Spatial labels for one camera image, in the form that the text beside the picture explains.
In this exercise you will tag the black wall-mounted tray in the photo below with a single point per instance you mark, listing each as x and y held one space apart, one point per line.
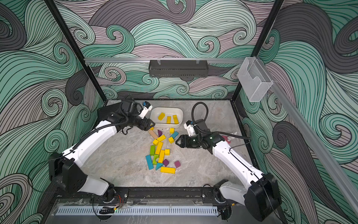
178 68

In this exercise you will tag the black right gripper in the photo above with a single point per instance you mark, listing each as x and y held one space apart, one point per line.
184 139

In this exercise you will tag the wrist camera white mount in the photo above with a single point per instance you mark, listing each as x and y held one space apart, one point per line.
189 127
146 107

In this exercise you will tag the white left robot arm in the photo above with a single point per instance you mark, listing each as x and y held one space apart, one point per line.
65 168

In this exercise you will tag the white plastic tub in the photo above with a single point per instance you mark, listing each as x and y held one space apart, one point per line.
169 111

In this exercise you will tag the yellow small cube block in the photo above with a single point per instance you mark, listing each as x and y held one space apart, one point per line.
171 140

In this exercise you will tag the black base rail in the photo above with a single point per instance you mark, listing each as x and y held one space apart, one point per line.
123 195

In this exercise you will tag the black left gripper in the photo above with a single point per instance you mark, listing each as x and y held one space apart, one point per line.
146 123

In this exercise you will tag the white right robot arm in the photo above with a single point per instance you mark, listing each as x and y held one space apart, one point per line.
259 192

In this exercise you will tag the pink and white toy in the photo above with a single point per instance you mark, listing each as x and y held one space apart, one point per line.
227 138

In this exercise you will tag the teal short block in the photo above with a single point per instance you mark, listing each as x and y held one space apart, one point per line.
174 135

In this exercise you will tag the white slotted cable duct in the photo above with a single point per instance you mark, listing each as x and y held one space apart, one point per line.
139 211

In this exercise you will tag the yellow upright long block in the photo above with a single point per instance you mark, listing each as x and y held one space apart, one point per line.
159 148

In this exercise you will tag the green rectangular block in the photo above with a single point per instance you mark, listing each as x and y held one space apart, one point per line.
152 150

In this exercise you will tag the yellow slanted long block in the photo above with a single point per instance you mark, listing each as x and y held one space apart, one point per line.
159 139

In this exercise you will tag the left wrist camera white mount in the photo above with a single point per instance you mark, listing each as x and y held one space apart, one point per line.
146 107

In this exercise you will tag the magenta cube block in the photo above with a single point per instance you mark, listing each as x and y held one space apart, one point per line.
177 164

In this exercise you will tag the natural wood rectangular block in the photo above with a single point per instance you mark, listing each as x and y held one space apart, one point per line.
153 134

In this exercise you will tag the teal triangle block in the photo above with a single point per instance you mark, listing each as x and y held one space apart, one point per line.
159 165

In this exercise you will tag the purple cube block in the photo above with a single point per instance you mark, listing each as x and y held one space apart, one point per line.
166 162

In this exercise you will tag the black aluminium carrying case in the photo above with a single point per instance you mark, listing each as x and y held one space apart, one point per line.
105 111

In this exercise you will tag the light green arch block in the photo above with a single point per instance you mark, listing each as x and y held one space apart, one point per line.
155 159

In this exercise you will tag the clear acrylic wall holder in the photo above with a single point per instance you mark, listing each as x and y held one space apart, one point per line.
254 78

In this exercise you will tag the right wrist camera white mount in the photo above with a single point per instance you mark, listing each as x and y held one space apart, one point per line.
189 127

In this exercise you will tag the teal long block at left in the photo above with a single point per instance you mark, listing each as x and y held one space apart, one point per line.
149 162

